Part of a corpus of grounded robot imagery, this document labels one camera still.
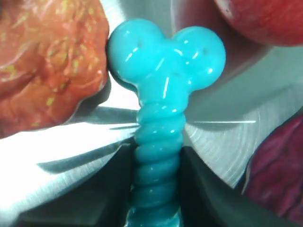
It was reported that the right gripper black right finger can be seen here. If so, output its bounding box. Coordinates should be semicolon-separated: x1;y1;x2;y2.
179;147;300;227

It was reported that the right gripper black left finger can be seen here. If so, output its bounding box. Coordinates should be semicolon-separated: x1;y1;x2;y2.
18;144;135;227

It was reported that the turquoise toy bone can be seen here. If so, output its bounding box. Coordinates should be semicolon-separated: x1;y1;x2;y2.
107;19;226;227

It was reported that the purple sweet potato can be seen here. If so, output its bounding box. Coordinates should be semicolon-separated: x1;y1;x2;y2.
242;115;303;226

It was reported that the round stainless steel plate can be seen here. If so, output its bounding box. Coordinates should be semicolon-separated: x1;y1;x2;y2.
0;0;303;211

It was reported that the orange toy pumpkin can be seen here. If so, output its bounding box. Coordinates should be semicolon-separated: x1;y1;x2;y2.
0;0;109;138

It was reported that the red apple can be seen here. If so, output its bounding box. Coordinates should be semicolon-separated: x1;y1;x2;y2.
215;0;303;46

